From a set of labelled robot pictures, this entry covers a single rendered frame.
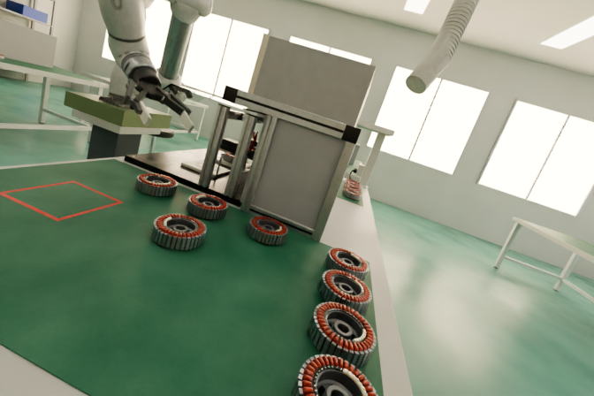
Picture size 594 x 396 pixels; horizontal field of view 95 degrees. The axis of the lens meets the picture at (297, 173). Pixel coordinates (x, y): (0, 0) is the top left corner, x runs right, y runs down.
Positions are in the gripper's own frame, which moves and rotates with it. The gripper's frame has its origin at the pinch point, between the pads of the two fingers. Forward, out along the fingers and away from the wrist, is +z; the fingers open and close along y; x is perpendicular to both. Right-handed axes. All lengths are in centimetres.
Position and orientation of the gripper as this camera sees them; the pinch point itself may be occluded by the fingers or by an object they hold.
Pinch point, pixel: (170, 124)
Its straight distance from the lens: 87.5
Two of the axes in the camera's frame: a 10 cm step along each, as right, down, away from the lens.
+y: -5.1, 0.0, -8.6
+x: 6.6, -6.4, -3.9
